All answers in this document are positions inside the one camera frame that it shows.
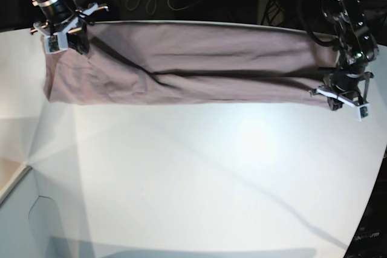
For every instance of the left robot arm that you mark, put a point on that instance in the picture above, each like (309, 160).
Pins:
(354, 42)

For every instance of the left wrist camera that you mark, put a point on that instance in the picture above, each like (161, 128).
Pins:
(363, 111)

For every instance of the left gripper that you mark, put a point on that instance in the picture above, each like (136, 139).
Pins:
(343, 88)

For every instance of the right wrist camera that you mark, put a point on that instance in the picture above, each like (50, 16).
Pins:
(55, 43)

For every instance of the mauve pink t-shirt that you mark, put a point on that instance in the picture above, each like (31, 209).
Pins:
(180, 63)

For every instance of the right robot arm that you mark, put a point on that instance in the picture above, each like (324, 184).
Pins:
(66, 25)

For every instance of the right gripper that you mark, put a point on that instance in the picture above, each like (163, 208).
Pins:
(61, 18)

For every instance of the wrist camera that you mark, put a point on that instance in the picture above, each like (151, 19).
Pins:
(55, 43)
(363, 111)

